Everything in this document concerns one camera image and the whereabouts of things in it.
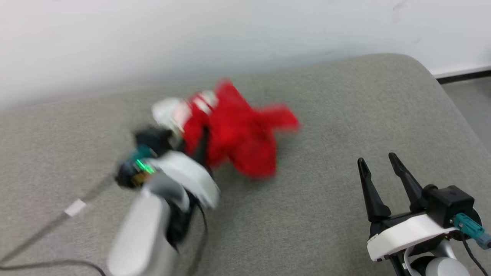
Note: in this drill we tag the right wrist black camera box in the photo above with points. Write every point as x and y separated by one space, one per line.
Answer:
448 203

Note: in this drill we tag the red and white jersey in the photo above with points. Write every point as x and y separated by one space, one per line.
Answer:
241 134

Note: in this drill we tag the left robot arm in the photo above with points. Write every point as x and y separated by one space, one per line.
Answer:
142 234

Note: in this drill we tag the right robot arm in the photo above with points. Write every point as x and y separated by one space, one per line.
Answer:
441 266

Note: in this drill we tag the grey fabric sofa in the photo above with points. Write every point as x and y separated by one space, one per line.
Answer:
337 115

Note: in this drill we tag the black wall baseboard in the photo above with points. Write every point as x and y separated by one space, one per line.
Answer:
464 76

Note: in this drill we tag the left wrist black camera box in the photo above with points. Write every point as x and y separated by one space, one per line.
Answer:
149 147

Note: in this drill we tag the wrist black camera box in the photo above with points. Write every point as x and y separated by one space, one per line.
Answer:
448 203
149 147

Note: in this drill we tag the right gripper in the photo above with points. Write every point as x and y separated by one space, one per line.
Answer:
406 232

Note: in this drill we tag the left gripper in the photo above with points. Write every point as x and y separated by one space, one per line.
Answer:
191 174

